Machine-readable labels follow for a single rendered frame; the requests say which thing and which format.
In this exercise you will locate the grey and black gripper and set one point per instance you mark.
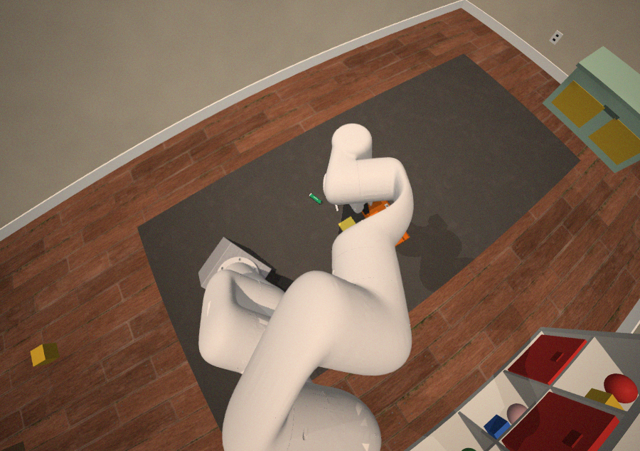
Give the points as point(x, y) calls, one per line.
point(358, 207)

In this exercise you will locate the orange rack of bins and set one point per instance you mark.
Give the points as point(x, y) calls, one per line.
point(378, 206)

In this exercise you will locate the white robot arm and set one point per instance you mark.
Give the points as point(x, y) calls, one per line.
point(354, 320)

